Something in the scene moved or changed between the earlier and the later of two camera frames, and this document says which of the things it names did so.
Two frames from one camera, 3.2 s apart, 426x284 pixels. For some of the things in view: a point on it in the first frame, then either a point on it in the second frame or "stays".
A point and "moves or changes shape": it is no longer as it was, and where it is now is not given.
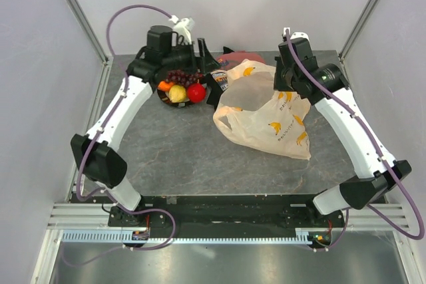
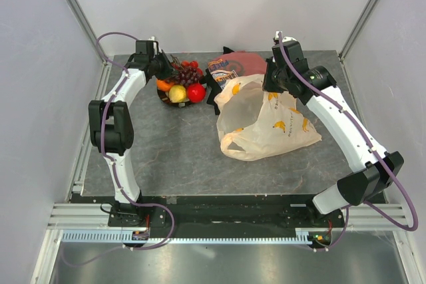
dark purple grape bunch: [182, 78] stays
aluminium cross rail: [96, 216] stays
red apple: [196, 93] stays
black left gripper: [204, 63] → [169, 69]
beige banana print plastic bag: [251, 109] moves or changes shape
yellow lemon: [177, 94] stays
